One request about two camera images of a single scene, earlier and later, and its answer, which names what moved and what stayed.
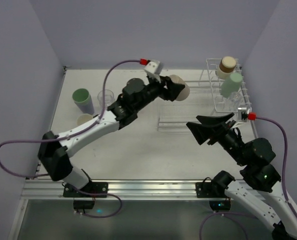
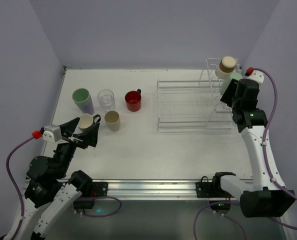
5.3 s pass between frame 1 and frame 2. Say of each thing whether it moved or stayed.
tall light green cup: stayed
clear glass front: stayed
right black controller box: stayed
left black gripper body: moved
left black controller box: stayed
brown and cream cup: stayed
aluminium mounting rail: stayed
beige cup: moved
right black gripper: moved
